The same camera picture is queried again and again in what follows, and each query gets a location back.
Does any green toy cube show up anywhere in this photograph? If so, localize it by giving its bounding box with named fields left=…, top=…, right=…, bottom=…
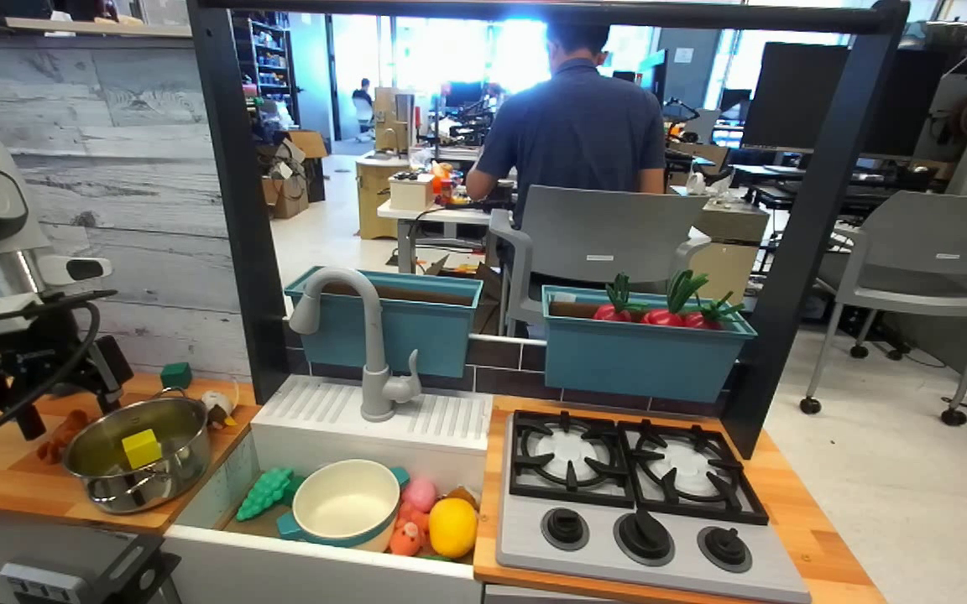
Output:
left=159, top=359, right=194, bottom=391

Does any black panel screen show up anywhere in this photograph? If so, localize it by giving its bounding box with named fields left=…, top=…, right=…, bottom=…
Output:
left=742, top=40, right=912, bottom=155

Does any beige box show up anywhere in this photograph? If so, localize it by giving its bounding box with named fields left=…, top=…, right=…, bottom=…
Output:
left=688, top=204, right=772, bottom=306

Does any green toy vegetable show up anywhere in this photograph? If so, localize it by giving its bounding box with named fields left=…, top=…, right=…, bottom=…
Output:
left=697, top=289, right=747, bottom=332

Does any white brown plushy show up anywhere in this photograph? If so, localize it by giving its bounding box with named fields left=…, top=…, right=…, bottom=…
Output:
left=197, top=388, right=243, bottom=431

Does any person in blue shirt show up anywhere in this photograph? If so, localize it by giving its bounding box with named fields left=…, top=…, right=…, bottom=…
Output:
left=464, top=9, right=668, bottom=220

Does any grey toy faucet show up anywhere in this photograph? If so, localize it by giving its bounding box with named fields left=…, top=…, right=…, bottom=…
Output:
left=287, top=264, right=428, bottom=427

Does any grey black device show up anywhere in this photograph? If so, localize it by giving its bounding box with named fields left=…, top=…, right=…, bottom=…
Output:
left=0, top=533, right=184, bottom=604

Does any yellow toy lemon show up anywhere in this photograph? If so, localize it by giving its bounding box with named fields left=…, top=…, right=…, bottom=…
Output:
left=428, top=492, right=485, bottom=563

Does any teal planter box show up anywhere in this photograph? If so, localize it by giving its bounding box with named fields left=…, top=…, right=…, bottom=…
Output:
left=282, top=260, right=488, bottom=378
left=536, top=281, right=758, bottom=404

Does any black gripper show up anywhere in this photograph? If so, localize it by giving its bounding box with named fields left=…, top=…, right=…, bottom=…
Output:
left=0, top=308, right=133, bottom=447

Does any yellow toy block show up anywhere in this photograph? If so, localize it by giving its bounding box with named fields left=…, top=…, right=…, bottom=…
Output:
left=118, top=427, right=164, bottom=473

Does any cardboard box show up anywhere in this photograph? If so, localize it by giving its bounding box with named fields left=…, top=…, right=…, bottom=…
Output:
left=263, top=128, right=329, bottom=220

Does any brown orange plushy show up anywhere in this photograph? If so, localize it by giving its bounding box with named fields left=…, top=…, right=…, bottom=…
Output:
left=37, top=404, right=95, bottom=467

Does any grey black toy stove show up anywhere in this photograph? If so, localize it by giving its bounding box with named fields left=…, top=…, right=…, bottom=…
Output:
left=494, top=404, right=814, bottom=604

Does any cream bowl teal rim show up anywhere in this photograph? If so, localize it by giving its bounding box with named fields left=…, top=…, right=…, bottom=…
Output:
left=288, top=457, right=408, bottom=551

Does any grey office chair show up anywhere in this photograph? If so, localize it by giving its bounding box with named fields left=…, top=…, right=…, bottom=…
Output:
left=797, top=186, right=967, bottom=430
left=488, top=181, right=713, bottom=332

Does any pink toy fruit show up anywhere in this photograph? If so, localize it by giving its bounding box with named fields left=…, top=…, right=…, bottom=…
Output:
left=401, top=473, right=442, bottom=516

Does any green toy corn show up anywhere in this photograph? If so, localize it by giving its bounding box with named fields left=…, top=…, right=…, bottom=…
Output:
left=231, top=467, right=305, bottom=525

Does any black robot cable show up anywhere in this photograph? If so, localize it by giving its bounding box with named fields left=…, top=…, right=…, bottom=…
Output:
left=0, top=284, right=118, bottom=460

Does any white table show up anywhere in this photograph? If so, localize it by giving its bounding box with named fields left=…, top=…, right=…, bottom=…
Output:
left=376, top=199, right=497, bottom=275

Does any orange toy fruit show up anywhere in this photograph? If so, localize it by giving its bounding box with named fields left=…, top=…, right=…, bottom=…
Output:
left=383, top=507, right=433, bottom=559

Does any black metal frame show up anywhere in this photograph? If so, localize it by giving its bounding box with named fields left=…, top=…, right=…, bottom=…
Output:
left=184, top=0, right=912, bottom=464

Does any red toy radish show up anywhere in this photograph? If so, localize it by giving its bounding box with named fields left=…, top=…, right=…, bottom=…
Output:
left=588, top=270, right=638, bottom=327
left=640, top=268, right=713, bottom=332

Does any stainless steel pot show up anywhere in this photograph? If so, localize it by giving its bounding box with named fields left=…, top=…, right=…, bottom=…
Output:
left=61, top=388, right=220, bottom=516

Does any white toy sink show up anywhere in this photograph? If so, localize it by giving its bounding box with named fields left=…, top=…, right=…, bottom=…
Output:
left=162, top=373, right=497, bottom=604

